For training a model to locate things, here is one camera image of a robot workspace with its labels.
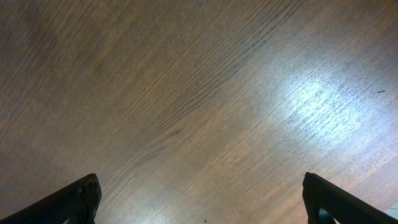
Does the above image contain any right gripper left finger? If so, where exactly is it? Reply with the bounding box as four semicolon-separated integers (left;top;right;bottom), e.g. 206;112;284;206
1;174;102;224

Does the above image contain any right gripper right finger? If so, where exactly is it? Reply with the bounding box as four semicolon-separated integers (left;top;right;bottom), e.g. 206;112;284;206
302;172;397;224

